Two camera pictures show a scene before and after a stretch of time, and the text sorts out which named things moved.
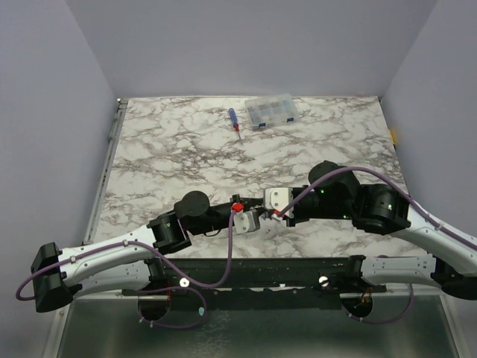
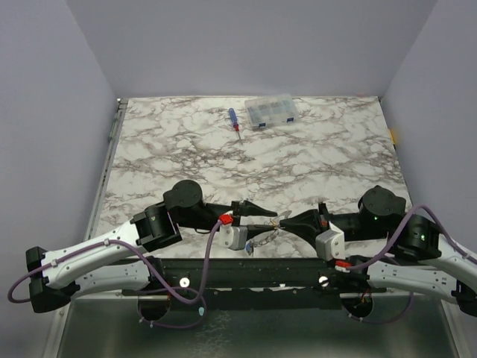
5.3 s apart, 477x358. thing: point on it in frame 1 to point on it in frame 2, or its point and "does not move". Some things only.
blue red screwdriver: (234, 120) does not move
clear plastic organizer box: (266, 111) does not move
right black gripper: (291, 218) to (320, 220)
